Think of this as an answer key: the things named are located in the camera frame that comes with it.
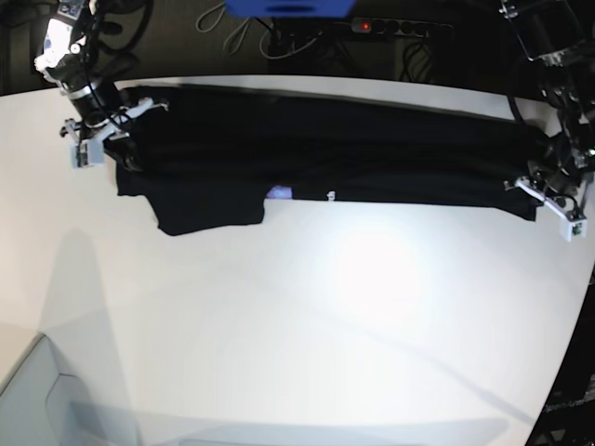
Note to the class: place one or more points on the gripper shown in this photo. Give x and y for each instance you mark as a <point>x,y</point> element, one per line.
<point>562,190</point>
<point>117,124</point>

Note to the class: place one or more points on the black t-shirt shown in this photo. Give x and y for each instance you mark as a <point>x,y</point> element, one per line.
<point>212,157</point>

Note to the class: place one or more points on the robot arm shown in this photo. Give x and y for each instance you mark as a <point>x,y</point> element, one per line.
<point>553,39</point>
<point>83,67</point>

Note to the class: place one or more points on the blue box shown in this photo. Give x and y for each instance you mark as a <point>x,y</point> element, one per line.
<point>290,8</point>

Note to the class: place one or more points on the black power strip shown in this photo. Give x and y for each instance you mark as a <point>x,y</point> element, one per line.
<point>399,28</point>

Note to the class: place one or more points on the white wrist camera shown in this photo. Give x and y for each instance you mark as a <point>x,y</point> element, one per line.
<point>573,227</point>
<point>87,153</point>

